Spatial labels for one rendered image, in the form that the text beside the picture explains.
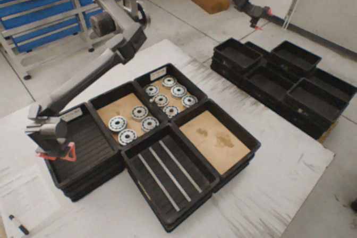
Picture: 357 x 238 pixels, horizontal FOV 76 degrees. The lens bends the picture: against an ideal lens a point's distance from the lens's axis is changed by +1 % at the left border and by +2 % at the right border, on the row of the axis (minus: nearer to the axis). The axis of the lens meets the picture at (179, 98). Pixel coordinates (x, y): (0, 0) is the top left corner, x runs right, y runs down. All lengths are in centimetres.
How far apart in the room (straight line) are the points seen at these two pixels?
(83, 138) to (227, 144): 80
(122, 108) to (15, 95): 184
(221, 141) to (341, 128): 184
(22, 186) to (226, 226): 107
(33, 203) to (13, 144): 41
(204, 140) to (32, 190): 94
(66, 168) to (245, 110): 116
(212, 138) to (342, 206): 145
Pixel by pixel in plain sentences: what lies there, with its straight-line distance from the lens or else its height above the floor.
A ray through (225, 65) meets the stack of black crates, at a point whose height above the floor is 49.
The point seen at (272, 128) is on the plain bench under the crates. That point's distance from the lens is 164.
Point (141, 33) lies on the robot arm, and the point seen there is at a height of 143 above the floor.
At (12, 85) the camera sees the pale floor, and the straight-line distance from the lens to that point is 323.
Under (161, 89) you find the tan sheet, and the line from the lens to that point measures 152.
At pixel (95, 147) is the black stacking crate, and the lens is 133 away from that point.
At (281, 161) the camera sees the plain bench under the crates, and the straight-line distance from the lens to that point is 152.
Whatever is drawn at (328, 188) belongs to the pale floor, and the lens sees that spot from 247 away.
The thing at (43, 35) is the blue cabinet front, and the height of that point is 44.
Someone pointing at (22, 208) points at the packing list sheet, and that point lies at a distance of 147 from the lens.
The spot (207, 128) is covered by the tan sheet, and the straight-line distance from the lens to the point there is 135.
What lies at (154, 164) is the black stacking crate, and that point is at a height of 83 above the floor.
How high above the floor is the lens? 194
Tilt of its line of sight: 49 degrees down
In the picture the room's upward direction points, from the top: 3 degrees clockwise
